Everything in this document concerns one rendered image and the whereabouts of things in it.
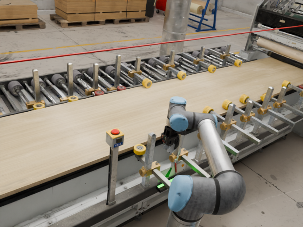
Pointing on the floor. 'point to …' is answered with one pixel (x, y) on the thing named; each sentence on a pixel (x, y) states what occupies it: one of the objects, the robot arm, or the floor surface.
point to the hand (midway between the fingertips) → (171, 151)
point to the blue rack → (205, 18)
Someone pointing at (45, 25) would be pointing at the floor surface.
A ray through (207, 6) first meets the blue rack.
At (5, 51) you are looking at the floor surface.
